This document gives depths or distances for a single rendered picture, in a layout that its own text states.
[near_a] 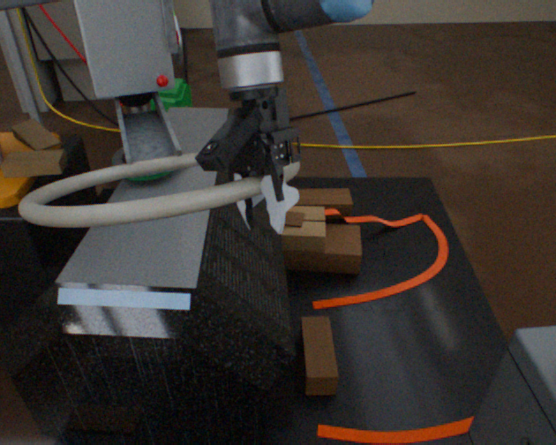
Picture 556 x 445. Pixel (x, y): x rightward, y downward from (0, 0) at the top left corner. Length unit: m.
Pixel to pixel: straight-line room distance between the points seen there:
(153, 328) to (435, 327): 1.43
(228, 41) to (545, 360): 0.90
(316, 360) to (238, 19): 1.48
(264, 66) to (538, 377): 0.84
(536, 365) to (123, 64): 1.22
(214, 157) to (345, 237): 1.87
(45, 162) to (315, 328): 1.21
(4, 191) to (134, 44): 0.77
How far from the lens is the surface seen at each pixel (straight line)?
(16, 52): 3.97
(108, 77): 1.40
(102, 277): 1.26
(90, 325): 1.26
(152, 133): 1.30
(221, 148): 0.65
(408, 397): 2.05
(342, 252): 2.38
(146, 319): 1.22
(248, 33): 0.68
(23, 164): 1.90
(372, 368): 2.10
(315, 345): 1.98
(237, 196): 0.68
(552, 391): 1.15
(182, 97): 3.08
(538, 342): 1.22
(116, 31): 1.37
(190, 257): 1.27
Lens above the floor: 1.69
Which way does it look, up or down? 38 degrees down
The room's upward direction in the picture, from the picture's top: straight up
